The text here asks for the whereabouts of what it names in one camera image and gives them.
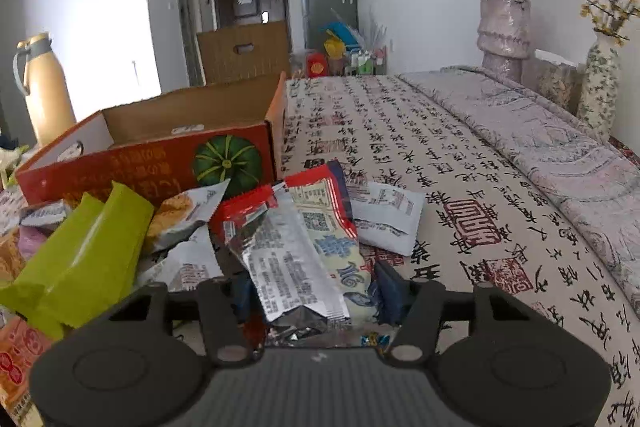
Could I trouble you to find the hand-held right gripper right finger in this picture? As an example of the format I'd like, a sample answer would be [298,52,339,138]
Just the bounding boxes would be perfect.
[372,259,523,369]

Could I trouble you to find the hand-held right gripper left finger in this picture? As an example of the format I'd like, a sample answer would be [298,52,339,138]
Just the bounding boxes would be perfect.
[106,249,266,369]

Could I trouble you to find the silver red snack packet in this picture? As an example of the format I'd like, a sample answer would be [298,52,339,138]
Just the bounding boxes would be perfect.
[209,184,351,323]

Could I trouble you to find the white grey snack packet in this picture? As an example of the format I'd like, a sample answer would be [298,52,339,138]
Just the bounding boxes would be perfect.
[135,227,231,293]

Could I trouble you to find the red white blue snack packet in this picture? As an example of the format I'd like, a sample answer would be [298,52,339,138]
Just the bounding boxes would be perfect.
[285,159,381,323]

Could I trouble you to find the yellow-green snack packet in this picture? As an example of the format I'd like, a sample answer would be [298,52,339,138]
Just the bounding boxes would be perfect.
[0,181,155,340]

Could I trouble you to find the red cardboard box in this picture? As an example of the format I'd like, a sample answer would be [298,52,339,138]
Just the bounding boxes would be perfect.
[15,72,287,208]

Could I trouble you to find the pink snack packet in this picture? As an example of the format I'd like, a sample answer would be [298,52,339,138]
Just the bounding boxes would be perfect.
[17,224,56,263]

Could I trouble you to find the small colourful candy wrapper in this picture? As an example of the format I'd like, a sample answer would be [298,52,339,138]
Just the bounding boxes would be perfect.
[357,329,396,353]

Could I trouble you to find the white flat snack packet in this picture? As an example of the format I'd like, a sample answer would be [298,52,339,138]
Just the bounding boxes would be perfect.
[345,181,426,257]

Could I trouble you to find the orange white cracker packet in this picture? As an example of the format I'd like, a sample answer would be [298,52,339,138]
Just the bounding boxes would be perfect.
[145,179,232,255]

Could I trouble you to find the grey patterned cloth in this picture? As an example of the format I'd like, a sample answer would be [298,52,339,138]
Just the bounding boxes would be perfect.
[397,66,640,323]

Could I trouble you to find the small grey snack packet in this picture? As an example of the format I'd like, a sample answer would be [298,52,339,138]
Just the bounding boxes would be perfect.
[19,199,73,228]

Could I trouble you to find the orange red snack packet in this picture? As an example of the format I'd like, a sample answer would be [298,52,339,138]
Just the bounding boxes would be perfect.
[0,314,56,413]

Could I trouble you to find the small red box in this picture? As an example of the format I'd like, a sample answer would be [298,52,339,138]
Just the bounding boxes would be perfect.
[305,52,331,78]

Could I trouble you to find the brown cardboard carton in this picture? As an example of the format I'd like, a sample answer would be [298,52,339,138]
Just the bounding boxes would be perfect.
[196,21,293,86]

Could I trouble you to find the blue and yellow bags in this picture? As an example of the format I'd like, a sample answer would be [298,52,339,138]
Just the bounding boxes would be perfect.
[320,22,361,58]

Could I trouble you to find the glass jar with white lid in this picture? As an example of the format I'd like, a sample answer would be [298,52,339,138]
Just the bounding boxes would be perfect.
[534,49,586,110]

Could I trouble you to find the pink grey ribbed vase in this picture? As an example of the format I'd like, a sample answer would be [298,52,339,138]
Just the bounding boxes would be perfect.
[475,0,532,84]

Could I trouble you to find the beige thermos jug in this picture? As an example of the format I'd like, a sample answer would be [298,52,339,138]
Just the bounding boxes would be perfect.
[12,33,77,148]

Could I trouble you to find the grey interior door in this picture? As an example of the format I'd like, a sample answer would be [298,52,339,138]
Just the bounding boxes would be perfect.
[175,0,205,86]

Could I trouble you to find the floral patterned vase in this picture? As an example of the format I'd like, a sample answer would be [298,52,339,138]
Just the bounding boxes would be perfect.
[576,32,621,142]

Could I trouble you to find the wire rack with bottles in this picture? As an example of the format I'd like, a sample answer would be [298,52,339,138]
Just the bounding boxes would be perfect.
[345,47,388,76]

